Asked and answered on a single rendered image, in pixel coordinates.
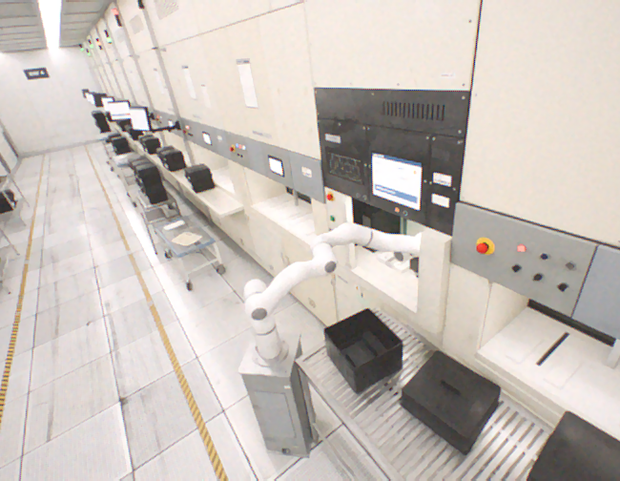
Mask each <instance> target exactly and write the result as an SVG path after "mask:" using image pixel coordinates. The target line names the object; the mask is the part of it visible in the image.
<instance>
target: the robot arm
mask: <svg viewBox="0 0 620 481"><path fill-rule="evenodd" d="M420 234H421V233H419V234H418V236H417V237H415V238H411V237H407V236H399V234H385V233H383V232H380V231H377V230H374V229H371V228H368V227H364V226H361V225H358V224H355V223H350V222H347V223H344V224H342V225H340V226H338V227H337V228H335V229H334V230H332V231H331V232H328V233H323V234H320V235H319V236H317V237H316V238H315V239H314V240H312V241H311V243H310V252H311V254H312V256H313V259H312V260H310V261H305V262H295V263H293V264H291V265H289V266H288V267H287V268H284V269H283V270H281V271H280V272H279V274H278V275H277V276H276V277H275V279H274V280H272V282H271V283H270V284H269V287H268V288H267V286H266V284H265V282H264V281H261V280H251V281H249V282H247V283H246V285H245V287H244V291H243V294H244V303H245V311H246V314H247V316H248V317H249V320H250V325H251V327H253V331H254V335H255V339H256V342H257V345H256V347H255V349H254V357H253V359H255V361H256V363H257V364H259V365H261V366H263V367H270V366H273V365H276V364H279V363H280V362H282V361H283V360H284V358H285V357H286V354H287V351H288V347H287V343H286V342H285V341H284V340H283V339H282V338H280V337H279V333H278V328H277V324H275V319H274V315H273V311H274V309H275V308H277V306H278V305H279V303H280V302H281V301H282V298H283V297H284V296H285V295H286V294H288V293H289V292H290V291H291V290H292V289H293V288H295V287H296V285H298V284H299V283H300V282H304V281H305V280H308V279H311V278H319V277H325V276H329V275H331V273H332V272H333V271H334V270H335V269H336V268H337V265H338V259H337V256H336V254H335V252H334V251H333V249H332V247H333V246H336V245H345V244H348V243H351V242H354V243H356V244H360V245H363V246H368V248H371V249H375V250H379V251H383V252H393V254H394V257H395V259H396V261H398V262H401V263H405V262H406V261H409V259H411V258H414V257H419V255H420Z"/></svg>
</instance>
